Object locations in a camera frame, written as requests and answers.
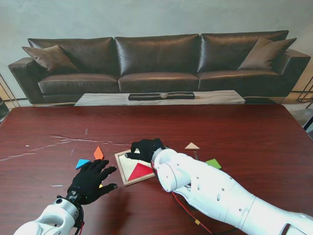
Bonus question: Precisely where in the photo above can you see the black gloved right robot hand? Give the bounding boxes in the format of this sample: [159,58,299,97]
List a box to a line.
[124,138,169,164]

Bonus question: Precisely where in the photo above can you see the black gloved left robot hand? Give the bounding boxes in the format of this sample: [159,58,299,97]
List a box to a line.
[67,159,118,206]

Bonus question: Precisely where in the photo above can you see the large red tangram triangle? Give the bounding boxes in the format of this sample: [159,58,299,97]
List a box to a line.
[129,163,155,182]

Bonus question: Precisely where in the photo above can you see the square wooden puzzle tray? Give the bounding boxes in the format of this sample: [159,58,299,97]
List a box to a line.
[114,149,157,187]

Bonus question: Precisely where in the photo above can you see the blue tangram triangle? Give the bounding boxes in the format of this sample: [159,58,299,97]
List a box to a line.
[75,159,90,170]

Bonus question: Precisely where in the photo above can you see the orange tangram parallelogram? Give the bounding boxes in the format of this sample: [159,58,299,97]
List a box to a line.
[93,146,105,160]

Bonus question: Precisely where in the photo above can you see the green tangram square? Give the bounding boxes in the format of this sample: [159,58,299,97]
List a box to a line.
[205,158,223,170]

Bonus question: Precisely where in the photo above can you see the long black decorative tray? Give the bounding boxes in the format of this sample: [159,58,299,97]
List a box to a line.
[128,92,196,101]

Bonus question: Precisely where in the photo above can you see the grey marble coffee table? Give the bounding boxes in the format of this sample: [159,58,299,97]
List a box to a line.
[74,90,246,107]

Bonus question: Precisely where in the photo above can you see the dark brown leather sofa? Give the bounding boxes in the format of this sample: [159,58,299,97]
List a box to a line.
[7,30,311,105]

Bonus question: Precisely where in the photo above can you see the black chair edge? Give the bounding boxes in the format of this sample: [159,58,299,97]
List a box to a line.
[0,97,10,123]

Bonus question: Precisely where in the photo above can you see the brown throw pillow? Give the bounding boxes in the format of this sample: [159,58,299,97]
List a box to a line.
[237,37,298,71]
[22,45,79,74]

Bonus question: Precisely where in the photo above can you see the red and black left arm cables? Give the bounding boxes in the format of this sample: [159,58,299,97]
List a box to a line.
[74,210,86,235]

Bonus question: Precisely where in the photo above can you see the red and black arm cables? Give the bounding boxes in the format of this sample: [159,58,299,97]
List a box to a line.
[171,190,235,235]
[74,210,86,235]

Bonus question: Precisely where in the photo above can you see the red and black right arm cables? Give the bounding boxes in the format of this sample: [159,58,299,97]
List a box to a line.
[171,190,235,235]

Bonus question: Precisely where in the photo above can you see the thin metal side table frame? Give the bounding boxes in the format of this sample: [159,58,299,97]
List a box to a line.
[0,73,22,108]
[291,73,313,110]

